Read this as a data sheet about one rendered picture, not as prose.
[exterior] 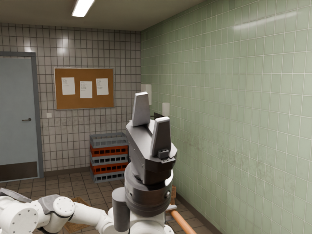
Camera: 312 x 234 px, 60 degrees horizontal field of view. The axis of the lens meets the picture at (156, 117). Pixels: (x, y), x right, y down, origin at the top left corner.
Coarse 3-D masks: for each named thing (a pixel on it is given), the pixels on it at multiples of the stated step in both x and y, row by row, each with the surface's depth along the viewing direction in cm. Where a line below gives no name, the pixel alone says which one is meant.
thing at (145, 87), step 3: (141, 84) 486; (144, 84) 470; (147, 84) 465; (150, 84) 467; (141, 87) 486; (144, 87) 470; (147, 87) 465; (150, 87) 467; (141, 90) 487; (144, 90) 471; (147, 90) 466; (150, 90) 468; (150, 93) 469; (150, 96) 469; (150, 99) 470; (150, 102) 471
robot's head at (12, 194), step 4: (0, 188) 66; (4, 188) 66; (0, 192) 65; (4, 192) 64; (8, 192) 63; (12, 192) 64; (16, 192) 68; (0, 196) 64; (8, 196) 66; (12, 196) 62; (16, 196) 61; (20, 196) 62; (24, 196) 64; (20, 200) 61; (24, 200) 62; (28, 200) 63
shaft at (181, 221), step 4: (172, 212) 118; (176, 212) 117; (172, 216) 118; (176, 216) 114; (180, 216) 113; (176, 220) 113; (180, 220) 111; (184, 220) 111; (180, 224) 110; (184, 224) 108; (184, 228) 106; (188, 228) 105; (188, 232) 103; (192, 232) 102
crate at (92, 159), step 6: (90, 156) 472; (102, 156) 451; (108, 156) 454; (114, 156) 458; (120, 156) 461; (126, 156) 468; (96, 162) 461; (102, 162) 452; (108, 162) 456; (114, 162) 459; (120, 162) 463
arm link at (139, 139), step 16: (128, 128) 47; (144, 128) 48; (144, 144) 43; (144, 160) 41; (160, 160) 40; (128, 176) 48; (144, 176) 43; (160, 176) 44; (128, 192) 48; (144, 192) 45; (160, 192) 46
